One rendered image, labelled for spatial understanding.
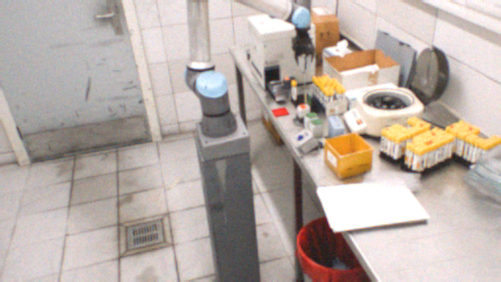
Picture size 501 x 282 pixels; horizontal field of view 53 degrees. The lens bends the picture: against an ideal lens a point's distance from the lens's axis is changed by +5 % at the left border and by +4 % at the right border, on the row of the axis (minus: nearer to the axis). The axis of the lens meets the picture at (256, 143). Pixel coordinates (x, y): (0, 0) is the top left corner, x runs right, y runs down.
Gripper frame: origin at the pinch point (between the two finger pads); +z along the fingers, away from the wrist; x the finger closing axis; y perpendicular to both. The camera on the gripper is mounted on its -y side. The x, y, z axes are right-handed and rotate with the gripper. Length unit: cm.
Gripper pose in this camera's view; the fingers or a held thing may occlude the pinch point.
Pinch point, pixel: (304, 71)
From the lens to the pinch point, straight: 222.5
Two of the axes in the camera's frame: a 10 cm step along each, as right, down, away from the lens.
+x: -9.6, 1.9, -1.9
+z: 0.6, 8.6, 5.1
